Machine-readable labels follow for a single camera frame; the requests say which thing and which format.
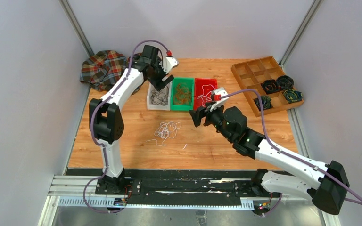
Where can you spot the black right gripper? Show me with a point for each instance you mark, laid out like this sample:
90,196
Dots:
197,114

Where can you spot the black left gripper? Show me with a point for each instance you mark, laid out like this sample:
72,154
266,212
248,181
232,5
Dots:
163,84

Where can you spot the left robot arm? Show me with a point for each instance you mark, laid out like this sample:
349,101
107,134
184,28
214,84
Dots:
106,121

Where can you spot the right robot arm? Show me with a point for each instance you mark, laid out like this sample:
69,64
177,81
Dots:
325,184

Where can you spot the green plastic bin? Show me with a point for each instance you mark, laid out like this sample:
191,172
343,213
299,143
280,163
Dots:
182,94

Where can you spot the white plastic bin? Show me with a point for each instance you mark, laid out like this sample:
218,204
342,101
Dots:
159,100

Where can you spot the red plastic bin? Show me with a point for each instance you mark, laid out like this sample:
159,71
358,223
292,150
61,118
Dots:
202,91

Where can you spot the plaid cloth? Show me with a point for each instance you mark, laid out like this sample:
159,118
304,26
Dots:
103,70

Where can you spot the rolled dark sock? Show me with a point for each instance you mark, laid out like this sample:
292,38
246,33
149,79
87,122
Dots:
264,102
292,96
270,86
285,82

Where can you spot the wooden compartment tray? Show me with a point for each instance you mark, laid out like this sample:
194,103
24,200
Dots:
250,74

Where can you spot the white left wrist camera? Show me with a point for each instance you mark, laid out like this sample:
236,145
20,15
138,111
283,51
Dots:
169,63

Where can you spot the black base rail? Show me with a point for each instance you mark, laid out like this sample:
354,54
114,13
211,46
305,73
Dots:
184,187

